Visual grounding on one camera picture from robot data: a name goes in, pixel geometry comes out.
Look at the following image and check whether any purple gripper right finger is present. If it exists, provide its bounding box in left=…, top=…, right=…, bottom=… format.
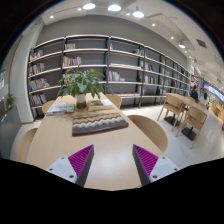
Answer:
left=132, top=145, right=179, bottom=186

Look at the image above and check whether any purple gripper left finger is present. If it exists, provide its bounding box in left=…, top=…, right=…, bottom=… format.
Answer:
left=47, top=145, right=94, bottom=187

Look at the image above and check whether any zigzag patterned folded towel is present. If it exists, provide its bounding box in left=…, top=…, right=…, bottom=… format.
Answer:
left=72, top=113, right=128, bottom=136

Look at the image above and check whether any wooden chair right near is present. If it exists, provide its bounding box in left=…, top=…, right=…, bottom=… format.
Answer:
left=128, top=115, right=168, bottom=152

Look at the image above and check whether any wooden chair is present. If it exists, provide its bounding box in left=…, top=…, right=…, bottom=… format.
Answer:
left=42, top=100, right=55, bottom=115
left=106, top=94, right=122, bottom=108
left=17, top=128, right=37, bottom=163
left=128, top=115, right=168, bottom=152

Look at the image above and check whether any wooden chair left near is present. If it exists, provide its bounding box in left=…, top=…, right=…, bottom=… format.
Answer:
left=17, top=128, right=37, bottom=163

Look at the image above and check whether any white book stack left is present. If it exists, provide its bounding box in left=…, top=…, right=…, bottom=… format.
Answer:
left=47, top=103, right=74, bottom=115

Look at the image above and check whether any yellow book on table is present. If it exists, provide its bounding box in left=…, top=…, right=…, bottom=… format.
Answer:
left=87, top=99, right=113, bottom=111

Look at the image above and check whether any wooden chair background right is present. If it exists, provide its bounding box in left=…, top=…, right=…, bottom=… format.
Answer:
left=179, top=106, right=207, bottom=144

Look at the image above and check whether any wooden chair background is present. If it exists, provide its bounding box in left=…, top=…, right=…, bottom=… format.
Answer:
left=161, top=93, right=185, bottom=130
left=179, top=106, right=207, bottom=144

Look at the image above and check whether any wooden chair far left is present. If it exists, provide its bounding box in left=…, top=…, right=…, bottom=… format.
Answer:
left=42, top=100, right=55, bottom=115

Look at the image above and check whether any wooden chair background left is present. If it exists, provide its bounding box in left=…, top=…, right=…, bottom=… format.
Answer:
left=161, top=93, right=185, bottom=130

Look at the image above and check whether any wooden background table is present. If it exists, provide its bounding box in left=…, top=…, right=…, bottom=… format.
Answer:
left=173, top=93, right=208, bottom=115

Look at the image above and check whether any wooden chair far right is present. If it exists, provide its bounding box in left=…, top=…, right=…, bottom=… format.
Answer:
left=106, top=94, right=122, bottom=108

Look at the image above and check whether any green potted plant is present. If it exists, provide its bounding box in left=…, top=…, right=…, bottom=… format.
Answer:
left=57, top=68, right=104, bottom=109

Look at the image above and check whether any person in dark clothes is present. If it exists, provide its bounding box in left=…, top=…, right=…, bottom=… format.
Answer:
left=190, top=85, right=198, bottom=101

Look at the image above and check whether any small plant at left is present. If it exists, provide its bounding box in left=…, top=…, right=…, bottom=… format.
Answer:
left=6, top=93, right=15, bottom=110

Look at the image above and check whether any large grey bookshelf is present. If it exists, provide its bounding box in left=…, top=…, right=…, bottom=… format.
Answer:
left=27, top=34, right=190, bottom=117

